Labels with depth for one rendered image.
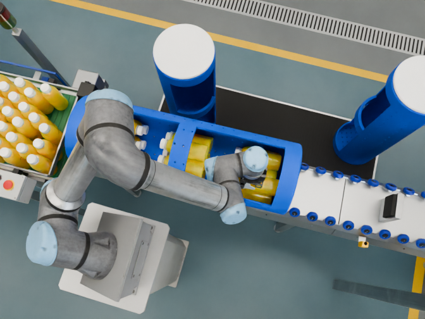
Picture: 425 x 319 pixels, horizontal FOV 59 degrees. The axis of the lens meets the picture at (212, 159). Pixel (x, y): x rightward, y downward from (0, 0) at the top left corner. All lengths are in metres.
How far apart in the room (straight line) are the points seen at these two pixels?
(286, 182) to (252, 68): 1.66
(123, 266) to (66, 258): 0.16
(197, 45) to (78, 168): 0.92
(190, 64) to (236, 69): 1.20
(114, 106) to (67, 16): 2.46
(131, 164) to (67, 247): 0.41
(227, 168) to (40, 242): 0.56
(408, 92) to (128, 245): 1.32
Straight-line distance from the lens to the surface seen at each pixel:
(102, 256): 1.22
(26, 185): 1.68
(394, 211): 1.62
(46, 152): 1.72
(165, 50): 1.77
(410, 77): 1.89
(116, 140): 0.85
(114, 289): 1.20
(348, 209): 1.72
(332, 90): 2.93
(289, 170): 1.36
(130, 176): 0.86
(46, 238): 1.15
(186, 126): 1.41
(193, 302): 2.55
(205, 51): 1.75
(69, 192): 1.15
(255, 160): 1.12
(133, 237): 1.18
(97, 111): 0.91
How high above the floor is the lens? 2.54
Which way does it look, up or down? 75 degrees down
